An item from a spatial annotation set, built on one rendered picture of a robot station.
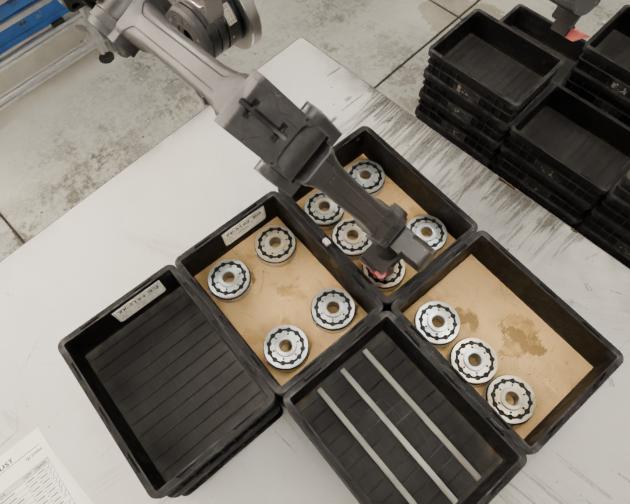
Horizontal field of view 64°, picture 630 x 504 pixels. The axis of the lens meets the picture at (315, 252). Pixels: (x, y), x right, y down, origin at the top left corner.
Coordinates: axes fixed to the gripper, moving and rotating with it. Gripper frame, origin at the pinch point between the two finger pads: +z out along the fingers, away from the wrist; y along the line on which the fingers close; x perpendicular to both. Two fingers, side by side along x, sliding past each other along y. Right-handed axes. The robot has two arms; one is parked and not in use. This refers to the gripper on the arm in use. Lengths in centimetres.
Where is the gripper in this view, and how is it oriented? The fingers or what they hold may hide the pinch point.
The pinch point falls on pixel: (383, 265)
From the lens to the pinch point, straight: 122.1
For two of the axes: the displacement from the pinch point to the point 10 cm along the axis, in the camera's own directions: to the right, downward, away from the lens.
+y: 7.1, -6.5, 2.8
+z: 0.3, 4.2, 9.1
